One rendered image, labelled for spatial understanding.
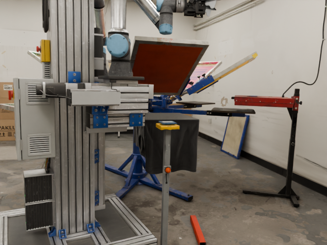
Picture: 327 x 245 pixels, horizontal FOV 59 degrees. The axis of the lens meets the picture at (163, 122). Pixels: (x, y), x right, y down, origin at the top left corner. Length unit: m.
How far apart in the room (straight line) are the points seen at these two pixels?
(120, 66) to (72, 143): 0.57
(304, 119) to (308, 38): 1.00
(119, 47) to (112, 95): 0.26
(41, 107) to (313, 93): 3.09
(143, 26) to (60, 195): 5.47
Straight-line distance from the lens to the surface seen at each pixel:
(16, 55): 6.87
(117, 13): 1.70
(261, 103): 3.12
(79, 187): 2.02
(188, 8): 1.74
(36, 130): 1.84
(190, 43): 2.31
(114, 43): 1.65
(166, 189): 2.03
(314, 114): 3.91
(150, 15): 1.84
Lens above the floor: 1.23
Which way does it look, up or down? 8 degrees down
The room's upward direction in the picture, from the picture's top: 2 degrees clockwise
